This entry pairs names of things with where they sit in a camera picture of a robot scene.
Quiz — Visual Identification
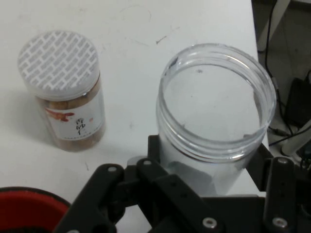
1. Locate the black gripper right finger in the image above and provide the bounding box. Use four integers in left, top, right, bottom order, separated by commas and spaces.
243, 142, 311, 233

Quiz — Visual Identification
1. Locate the black power adapter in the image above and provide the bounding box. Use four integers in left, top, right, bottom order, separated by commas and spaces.
286, 77, 311, 128

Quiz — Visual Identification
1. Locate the black hanging cable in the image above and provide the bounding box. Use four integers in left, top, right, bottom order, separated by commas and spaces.
263, 0, 296, 136

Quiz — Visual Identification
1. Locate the jar with patterned foil lid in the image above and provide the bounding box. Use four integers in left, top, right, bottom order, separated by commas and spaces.
18, 30, 107, 153

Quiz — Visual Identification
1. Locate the red bowl with black rim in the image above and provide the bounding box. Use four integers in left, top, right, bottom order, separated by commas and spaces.
0, 186, 71, 233

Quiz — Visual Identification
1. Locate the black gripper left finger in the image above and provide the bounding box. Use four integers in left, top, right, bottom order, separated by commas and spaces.
52, 134, 226, 233

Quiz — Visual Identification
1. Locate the clear plastic jar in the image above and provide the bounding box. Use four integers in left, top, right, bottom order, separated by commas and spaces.
155, 43, 277, 198

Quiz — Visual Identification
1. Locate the grey cable with connector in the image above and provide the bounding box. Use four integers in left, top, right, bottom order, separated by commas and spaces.
267, 121, 311, 147

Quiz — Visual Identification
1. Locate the white slanted furniture leg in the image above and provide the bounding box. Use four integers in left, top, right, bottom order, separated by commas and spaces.
257, 0, 291, 52

